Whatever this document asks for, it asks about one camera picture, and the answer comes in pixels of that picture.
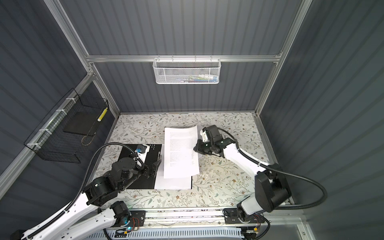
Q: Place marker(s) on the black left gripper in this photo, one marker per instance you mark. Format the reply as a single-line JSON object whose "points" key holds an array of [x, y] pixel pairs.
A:
{"points": [[147, 172]]}

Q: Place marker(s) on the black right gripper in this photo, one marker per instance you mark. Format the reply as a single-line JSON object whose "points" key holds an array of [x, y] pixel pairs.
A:
{"points": [[199, 145]]}

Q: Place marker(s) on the black white file folder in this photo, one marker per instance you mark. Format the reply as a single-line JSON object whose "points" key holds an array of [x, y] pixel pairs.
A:
{"points": [[142, 154]]}

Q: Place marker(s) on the printed paper sheet back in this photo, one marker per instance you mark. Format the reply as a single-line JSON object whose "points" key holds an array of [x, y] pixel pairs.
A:
{"points": [[180, 159]]}

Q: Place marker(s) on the white paper sheet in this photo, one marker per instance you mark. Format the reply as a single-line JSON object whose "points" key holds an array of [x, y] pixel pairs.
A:
{"points": [[170, 184]]}

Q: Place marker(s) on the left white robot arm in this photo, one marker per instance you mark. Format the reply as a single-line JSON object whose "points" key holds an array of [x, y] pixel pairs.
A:
{"points": [[94, 195]]}

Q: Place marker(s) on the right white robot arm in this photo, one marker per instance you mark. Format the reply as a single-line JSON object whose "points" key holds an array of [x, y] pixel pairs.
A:
{"points": [[271, 188]]}

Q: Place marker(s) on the markers in white basket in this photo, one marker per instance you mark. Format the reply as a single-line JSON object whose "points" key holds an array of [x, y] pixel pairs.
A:
{"points": [[200, 79]]}

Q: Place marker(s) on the yellow marker in basket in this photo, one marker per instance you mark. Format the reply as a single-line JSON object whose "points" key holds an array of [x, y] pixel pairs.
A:
{"points": [[103, 113]]}

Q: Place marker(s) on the black pad in basket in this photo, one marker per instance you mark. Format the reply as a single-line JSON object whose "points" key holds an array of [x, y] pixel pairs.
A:
{"points": [[84, 124]]}

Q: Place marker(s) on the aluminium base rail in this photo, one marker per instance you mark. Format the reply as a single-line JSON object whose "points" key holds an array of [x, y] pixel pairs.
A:
{"points": [[194, 223]]}

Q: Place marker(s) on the white wire basket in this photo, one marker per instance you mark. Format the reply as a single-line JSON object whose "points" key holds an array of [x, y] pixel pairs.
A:
{"points": [[166, 73]]}

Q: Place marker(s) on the black wire basket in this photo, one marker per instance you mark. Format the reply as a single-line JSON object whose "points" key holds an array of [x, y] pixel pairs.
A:
{"points": [[67, 134]]}

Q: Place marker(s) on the aluminium frame post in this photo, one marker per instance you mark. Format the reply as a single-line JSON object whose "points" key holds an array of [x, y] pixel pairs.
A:
{"points": [[58, 12]]}

